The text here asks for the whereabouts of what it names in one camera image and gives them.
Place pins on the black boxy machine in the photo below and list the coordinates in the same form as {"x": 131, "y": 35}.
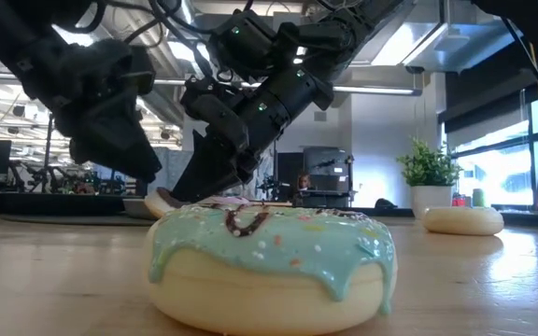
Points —
{"x": 327, "y": 168}

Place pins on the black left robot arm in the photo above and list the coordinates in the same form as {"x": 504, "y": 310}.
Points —
{"x": 17, "y": 28}

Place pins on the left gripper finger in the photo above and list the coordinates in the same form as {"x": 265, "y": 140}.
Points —
{"x": 119, "y": 149}

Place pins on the mint glazed donut chocolate drizzle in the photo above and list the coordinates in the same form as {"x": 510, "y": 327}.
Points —
{"x": 269, "y": 289}

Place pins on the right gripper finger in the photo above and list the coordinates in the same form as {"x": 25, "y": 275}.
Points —
{"x": 203, "y": 177}

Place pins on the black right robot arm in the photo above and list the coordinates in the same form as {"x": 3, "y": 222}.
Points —
{"x": 297, "y": 93}

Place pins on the plain cream donut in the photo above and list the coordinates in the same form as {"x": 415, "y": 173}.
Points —
{"x": 462, "y": 221}

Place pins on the green bottle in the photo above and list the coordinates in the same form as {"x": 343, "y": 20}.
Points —
{"x": 478, "y": 198}

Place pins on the white plant pot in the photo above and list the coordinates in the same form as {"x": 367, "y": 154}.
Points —
{"x": 432, "y": 200}

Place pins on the small red container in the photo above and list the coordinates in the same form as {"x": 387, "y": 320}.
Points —
{"x": 458, "y": 201}

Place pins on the black rounded object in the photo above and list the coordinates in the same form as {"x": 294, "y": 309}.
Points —
{"x": 385, "y": 204}

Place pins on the green leafy plant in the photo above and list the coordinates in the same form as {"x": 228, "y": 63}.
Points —
{"x": 428, "y": 165}

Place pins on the person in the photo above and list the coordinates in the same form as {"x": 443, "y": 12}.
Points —
{"x": 304, "y": 181}

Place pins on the chocolate glazed donut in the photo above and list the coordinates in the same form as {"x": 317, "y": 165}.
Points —
{"x": 161, "y": 205}

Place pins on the long linear ceiling light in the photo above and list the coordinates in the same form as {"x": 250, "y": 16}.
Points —
{"x": 376, "y": 90}

